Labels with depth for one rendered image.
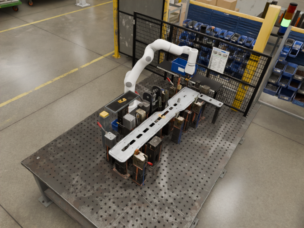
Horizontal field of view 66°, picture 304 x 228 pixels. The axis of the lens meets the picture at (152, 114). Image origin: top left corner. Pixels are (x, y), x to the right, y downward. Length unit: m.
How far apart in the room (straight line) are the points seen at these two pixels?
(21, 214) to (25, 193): 0.26
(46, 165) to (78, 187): 0.41
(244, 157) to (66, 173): 2.48
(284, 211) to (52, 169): 2.69
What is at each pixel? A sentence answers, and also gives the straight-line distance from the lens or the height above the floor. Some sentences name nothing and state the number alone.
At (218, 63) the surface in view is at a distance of 3.07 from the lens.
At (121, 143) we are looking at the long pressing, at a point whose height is 1.00.
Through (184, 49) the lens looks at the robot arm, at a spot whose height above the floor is 1.56.
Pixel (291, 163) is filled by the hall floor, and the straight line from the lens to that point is 4.04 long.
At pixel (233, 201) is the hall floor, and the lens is 3.24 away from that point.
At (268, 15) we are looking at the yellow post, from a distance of 2.79.
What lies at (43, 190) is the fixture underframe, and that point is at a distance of 2.91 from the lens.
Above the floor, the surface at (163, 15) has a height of 1.24.
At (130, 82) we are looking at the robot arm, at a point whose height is 1.18.
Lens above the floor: 2.61
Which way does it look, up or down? 40 degrees down
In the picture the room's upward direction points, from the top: 6 degrees clockwise
